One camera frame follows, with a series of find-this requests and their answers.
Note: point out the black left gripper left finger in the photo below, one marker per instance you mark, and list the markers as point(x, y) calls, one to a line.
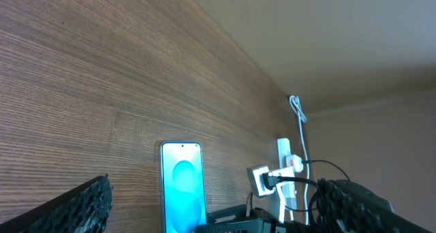
point(85, 208)

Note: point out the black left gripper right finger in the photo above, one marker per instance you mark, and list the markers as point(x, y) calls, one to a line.
point(345, 206)

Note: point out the blue Galaxy smartphone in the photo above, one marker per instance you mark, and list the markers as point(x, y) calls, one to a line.
point(183, 198)

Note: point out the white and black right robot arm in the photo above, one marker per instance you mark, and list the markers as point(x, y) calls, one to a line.
point(236, 220)

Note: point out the brown cardboard panel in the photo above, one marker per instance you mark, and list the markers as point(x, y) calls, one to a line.
point(364, 71)

